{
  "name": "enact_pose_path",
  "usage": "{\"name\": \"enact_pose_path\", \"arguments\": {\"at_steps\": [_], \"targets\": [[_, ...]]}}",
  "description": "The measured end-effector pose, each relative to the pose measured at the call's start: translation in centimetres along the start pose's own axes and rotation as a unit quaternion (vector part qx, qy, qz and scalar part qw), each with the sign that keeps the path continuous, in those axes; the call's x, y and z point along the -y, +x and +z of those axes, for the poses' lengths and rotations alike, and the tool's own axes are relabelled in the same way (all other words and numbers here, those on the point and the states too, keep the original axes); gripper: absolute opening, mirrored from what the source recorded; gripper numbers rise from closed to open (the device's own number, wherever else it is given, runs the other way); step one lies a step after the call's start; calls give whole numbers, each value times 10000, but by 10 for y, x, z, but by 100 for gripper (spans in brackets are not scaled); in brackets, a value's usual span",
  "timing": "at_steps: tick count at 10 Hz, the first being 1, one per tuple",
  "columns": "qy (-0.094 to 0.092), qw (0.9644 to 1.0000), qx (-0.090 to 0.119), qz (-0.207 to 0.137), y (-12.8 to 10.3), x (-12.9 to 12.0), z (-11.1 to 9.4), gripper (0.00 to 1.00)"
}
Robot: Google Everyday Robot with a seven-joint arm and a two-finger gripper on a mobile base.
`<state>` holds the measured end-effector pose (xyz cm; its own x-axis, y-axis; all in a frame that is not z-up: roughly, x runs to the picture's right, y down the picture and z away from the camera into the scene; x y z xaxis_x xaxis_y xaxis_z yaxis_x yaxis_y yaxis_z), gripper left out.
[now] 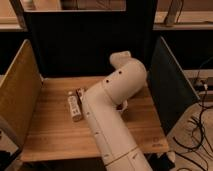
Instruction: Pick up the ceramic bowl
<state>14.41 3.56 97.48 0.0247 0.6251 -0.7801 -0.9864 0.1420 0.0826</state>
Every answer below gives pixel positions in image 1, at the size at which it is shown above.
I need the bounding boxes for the black floor cables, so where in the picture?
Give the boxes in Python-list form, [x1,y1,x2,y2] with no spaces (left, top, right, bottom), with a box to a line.
[172,56,213,171]

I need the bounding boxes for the red and dark small box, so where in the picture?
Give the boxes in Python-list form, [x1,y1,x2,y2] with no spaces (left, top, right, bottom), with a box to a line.
[76,88,86,105]

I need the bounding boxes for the power strip on floor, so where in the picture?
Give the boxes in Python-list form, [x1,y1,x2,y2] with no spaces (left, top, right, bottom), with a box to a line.
[193,77,213,96]

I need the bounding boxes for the black back panel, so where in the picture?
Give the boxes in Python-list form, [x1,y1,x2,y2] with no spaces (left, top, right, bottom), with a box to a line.
[24,0,157,77]

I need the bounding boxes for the left wooden side panel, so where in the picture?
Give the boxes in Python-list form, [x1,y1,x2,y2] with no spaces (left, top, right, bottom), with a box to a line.
[0,39,42,148]

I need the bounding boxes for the dark right side panel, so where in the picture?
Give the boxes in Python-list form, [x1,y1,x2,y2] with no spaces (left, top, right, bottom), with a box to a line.
[148,36,199,134]

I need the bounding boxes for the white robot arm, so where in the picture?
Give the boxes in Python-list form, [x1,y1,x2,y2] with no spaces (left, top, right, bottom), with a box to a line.
[82,51,153,171]

